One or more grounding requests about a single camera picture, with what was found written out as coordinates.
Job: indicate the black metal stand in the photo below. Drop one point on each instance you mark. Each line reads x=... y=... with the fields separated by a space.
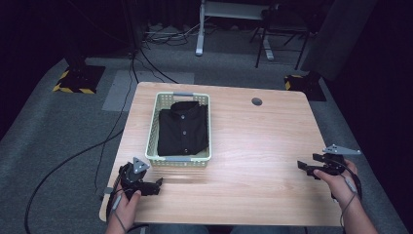
x=259 y=48

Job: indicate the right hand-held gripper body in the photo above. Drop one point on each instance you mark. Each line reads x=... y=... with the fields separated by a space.
x=332 y=162

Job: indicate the person's right hand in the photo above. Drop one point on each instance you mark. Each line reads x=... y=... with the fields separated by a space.
x=341 y=185

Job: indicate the person's right leg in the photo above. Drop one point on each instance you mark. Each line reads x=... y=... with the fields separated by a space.
x=259 y=230

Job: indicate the black shirt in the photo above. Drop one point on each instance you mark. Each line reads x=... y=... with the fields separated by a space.
x=183 y=130

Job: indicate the yellow-black striped stand base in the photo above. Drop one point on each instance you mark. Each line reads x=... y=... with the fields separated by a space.
x=305 y=85
x=78 y=81

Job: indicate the grey table edge clip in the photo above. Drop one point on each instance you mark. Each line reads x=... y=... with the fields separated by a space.
x=108 y=191

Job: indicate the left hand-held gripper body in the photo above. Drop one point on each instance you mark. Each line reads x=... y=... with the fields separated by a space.
x=133 y=178

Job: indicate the person's left hand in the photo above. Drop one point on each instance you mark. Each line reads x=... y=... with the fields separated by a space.
x=125 y=211

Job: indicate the grey curtain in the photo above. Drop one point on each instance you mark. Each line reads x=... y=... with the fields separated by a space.
x=337 y=39

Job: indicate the pale green plastic basket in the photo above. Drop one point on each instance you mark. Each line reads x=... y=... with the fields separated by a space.
x=152 y=130

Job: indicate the white desk frame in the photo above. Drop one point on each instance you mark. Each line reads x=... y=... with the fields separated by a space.
x=199 y=39

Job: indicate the person's leg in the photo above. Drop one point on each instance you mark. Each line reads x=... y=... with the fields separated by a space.
x=177 y=229
x=259 y=230

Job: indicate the person's left leg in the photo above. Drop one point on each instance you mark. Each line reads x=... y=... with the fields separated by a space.
x=177 y=229

